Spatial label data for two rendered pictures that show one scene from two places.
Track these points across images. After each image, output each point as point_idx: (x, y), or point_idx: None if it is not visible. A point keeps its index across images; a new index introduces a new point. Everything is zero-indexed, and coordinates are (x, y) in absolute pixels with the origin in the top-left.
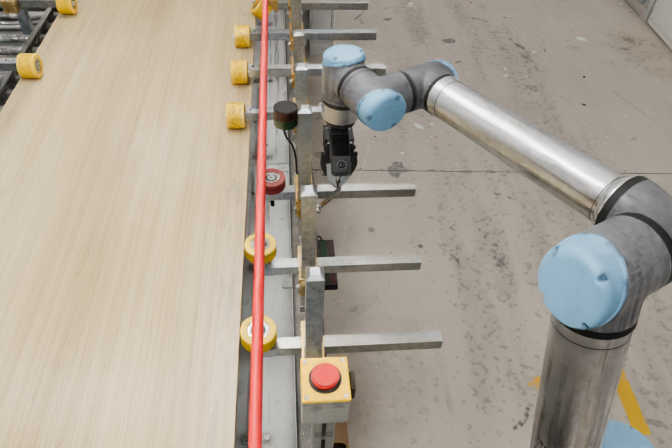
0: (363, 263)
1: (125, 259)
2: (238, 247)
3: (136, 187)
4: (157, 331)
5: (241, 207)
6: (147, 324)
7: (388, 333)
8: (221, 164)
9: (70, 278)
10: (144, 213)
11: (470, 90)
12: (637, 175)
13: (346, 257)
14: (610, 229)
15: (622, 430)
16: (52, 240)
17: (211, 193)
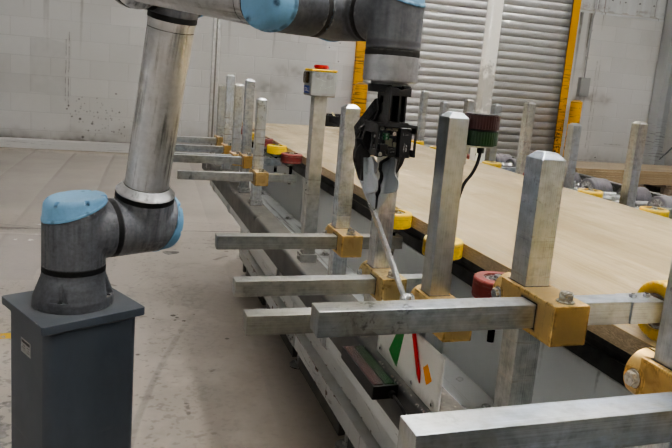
0: (312, 275)
1: (568, 238)
2: (465, 241)
3: (663, 273)
4: (478, 216)
5: (502, 261)
6: (491, 218)
7: (272, 236)
8: (596, 292)
9: (595, 232)
10: (609, 258)
11: None
12: None
13: (337, 278)
14: None
15: (68, 200)
16: (660, 246)
17: (560, 270)
